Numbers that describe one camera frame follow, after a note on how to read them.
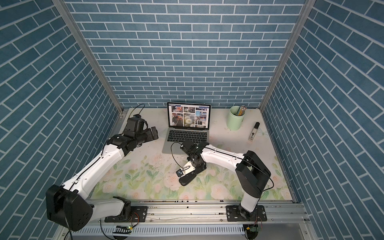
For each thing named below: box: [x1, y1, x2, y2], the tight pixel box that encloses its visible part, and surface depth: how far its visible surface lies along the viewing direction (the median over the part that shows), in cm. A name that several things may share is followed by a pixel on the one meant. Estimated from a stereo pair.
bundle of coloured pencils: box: [236, 105, 247, 116], surface depth 101 cm
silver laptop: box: [162, 102, 211, 154], surface depth 104 cm
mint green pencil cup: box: [226, 105, 247, 131], surface depth 104 cm
